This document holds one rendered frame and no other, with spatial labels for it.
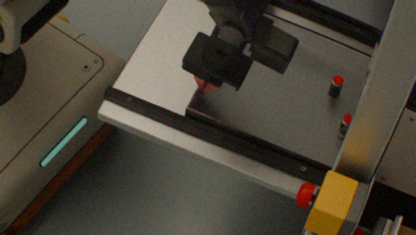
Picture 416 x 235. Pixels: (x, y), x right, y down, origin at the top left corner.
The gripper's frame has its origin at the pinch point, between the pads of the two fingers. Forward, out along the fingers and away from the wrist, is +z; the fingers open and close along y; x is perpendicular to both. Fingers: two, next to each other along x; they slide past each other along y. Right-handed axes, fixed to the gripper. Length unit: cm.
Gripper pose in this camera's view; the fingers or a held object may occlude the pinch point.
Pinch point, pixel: (203, 88)
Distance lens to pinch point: 150.1
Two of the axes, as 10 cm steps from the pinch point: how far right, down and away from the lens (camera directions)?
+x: 3.9, -7.3, 5.6
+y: 8.8, 4.7, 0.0
